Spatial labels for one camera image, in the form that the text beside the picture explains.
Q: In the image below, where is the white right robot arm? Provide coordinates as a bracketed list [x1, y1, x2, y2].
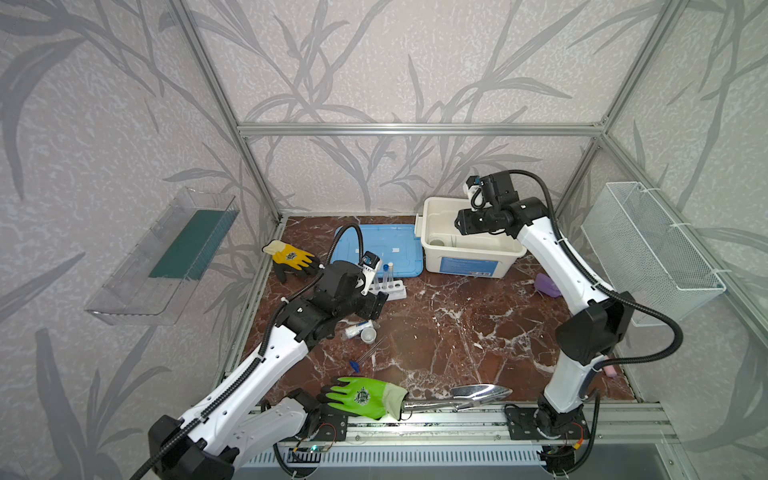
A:
[454, 170, 684, 439]

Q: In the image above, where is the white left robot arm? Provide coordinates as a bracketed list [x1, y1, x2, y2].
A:
[133, 249, 387, 479]

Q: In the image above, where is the yellow black work glove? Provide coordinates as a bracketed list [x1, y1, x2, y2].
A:
[262, 240, 320, 284]

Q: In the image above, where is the white test tube rack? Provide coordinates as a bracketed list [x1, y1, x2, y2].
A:
[369, 280, 407, 301]

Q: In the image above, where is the white plastic storage bin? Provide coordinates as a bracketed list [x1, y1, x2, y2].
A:
[414, 197, 527, 279]

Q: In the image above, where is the blue plastic bin lid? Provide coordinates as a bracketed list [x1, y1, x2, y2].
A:
[331, 224, 424, 279]

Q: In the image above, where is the purple pink plastic scoop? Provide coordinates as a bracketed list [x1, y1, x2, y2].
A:
[534, 273, 563, 298]

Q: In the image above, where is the green work glove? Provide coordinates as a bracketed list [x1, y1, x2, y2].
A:
[319, 377, 409, 421]

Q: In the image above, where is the silver metal trowel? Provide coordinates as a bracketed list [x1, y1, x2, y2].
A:
[402, 384, 513, 413]

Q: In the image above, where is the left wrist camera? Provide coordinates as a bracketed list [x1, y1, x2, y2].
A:
[360, 251, 382, 296]

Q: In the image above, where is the white wire mesh basket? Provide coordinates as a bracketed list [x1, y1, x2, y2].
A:
[581, 182, 726, 321]

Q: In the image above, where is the clear plastic wall shelf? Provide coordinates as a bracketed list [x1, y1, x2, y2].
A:
[85, 187, 240, 326]

